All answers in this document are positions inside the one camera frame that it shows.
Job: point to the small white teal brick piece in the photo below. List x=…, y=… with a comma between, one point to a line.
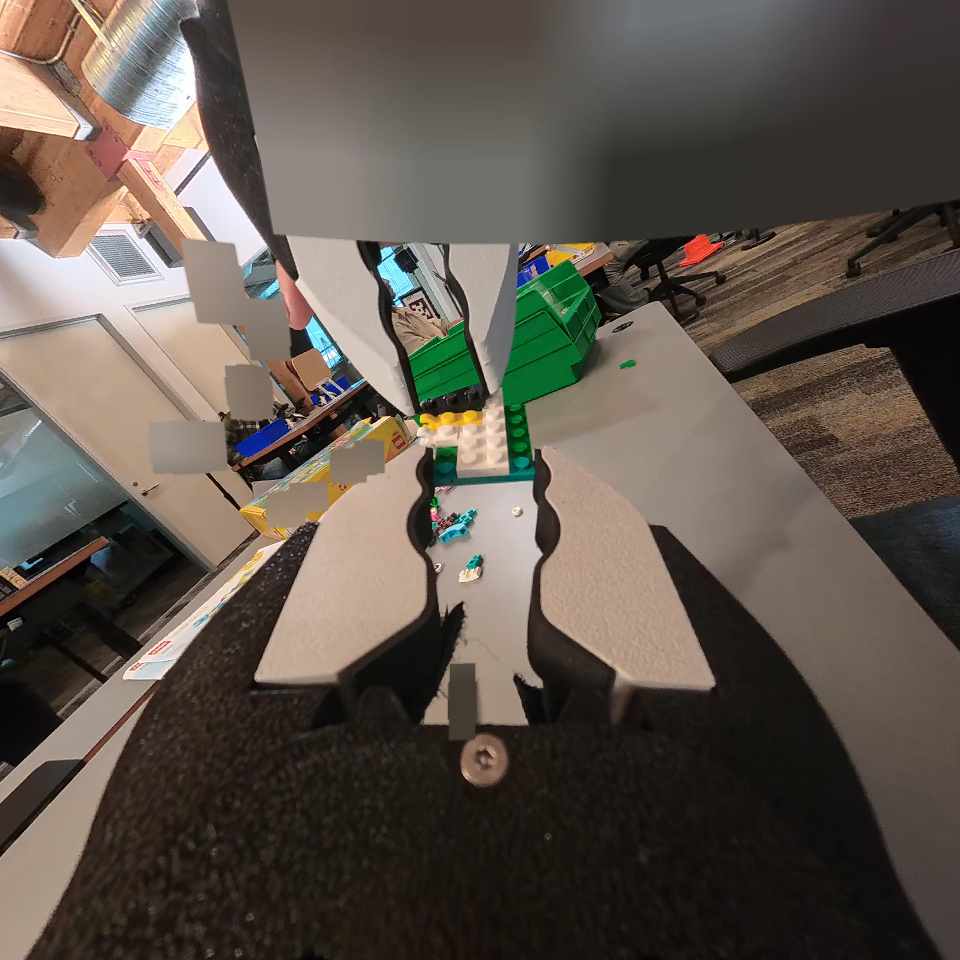
x=469, y=575

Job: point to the white air vent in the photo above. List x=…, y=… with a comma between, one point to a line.
x=124, y=256

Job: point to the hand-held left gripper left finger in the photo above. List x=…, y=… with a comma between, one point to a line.
x=352, y=585

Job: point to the multicoloured toy brick build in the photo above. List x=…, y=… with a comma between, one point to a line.
x=480, y=442

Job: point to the pile of small colourful bricks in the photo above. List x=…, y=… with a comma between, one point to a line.
x=454, y=529

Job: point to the yellow toy brick box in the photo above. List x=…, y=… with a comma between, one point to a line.
x=394, y=442

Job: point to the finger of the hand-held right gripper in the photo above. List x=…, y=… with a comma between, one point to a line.
x=491, y=315
x=345, y=300

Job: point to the background black office chair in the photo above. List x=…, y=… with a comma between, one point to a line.
x=660, y=262

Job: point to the brown wooden table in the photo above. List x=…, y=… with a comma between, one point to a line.
x=52, y=570

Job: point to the silver metal duct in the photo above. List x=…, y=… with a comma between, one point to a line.
x=139, y=60

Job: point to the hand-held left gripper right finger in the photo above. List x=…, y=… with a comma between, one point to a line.
x=615, y=592

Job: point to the stack of green storage bins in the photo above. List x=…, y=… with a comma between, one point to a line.
x=547, y=330

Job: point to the person's right hand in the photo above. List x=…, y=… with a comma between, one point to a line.
x=294, y=300

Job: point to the dark blue chair seat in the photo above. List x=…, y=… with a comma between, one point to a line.
x=922, y=547

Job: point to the blue storage bin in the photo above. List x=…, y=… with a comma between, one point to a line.
x=262, y=437

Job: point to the toy brick instruction booklet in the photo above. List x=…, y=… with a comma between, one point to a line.
x=225, y=592

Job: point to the white door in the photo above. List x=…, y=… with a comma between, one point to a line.
x=112, y=375

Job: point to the orange plastic object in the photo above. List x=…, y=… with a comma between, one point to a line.
x=701, y=251

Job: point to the background wooden table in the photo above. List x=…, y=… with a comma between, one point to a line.
x=300, y=431

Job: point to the black chair base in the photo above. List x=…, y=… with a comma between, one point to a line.
x=900, y=225

